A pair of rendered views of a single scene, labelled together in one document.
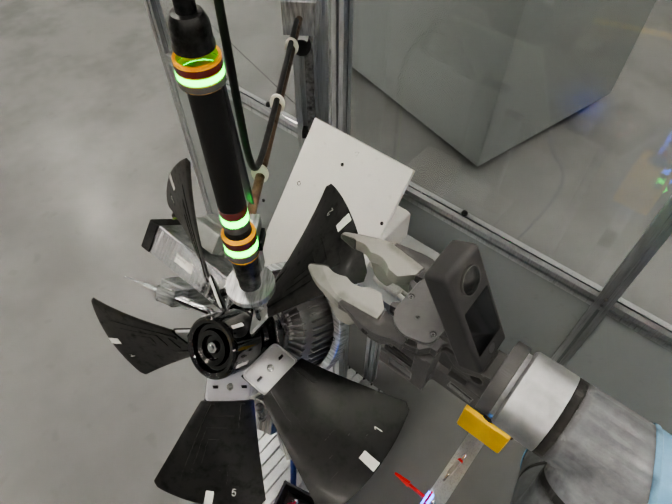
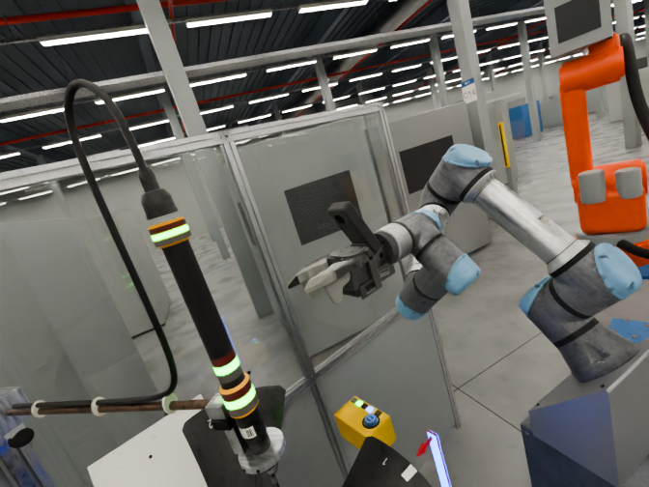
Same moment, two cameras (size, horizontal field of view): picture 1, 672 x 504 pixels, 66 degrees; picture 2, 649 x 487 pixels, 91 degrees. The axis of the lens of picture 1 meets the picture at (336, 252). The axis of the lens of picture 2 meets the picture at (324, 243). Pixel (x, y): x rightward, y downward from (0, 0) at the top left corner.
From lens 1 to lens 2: 54 cm
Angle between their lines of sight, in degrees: 70
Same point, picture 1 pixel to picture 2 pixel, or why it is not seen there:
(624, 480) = (422, 218)
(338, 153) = (138, 455)
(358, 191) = (183, 450)
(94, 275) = not seen: outside the picture
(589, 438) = (408, 220)
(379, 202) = not seen: hidden behind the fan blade
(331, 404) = not seen: outside the picture
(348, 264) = (267, 401)
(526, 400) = (393, 230)
